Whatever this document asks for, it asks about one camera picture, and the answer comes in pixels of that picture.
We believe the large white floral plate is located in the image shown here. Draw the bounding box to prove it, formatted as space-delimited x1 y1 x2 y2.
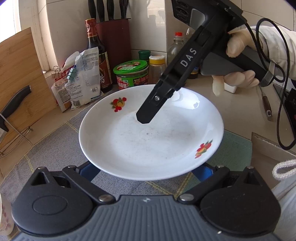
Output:
79 85 224 181

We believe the white bowl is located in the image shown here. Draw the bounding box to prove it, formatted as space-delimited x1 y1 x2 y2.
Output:
0 194 15 235

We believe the white sleeve forearm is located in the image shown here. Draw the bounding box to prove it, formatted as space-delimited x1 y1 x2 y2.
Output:
259 26 295 80

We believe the right gloved hand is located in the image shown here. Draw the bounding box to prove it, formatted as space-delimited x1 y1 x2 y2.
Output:
212 29 259 96

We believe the yellow cap spice jar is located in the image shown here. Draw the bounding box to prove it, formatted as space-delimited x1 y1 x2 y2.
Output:
148 55 166 84

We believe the clear glass oil bottle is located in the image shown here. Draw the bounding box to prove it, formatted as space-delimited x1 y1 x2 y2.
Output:
167 32 184 65

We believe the blue grey checked cloth mat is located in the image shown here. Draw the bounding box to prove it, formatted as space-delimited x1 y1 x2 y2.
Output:
0 106 253 241

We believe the green lid sauce jar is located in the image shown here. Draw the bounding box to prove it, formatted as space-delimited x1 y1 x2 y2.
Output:
113 60 149 90

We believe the small green cap bottle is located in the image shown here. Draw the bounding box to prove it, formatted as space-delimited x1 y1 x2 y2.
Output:
138 50 151 62

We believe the dark red knife block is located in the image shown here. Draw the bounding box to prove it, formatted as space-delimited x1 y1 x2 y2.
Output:
88 1 132 84

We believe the dark soy sauce bottle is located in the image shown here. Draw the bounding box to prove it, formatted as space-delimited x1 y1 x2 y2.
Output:
85 18 113 93

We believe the red white seasoning bag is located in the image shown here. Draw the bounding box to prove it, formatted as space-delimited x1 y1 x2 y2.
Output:
51 51 80 112

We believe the bamboo cutting board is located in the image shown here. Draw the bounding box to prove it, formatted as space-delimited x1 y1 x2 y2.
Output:
1 28 57 148

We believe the metal wire board stand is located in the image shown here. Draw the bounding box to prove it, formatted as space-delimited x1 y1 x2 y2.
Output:
1 114 34 159

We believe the black cable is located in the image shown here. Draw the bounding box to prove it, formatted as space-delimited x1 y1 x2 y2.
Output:
255 17 296 151

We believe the wooden handled utensil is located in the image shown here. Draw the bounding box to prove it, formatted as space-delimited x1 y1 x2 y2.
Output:
259 86 273 121

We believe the black handled santoku knife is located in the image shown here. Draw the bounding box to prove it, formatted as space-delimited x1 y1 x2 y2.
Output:
1 85 31 141

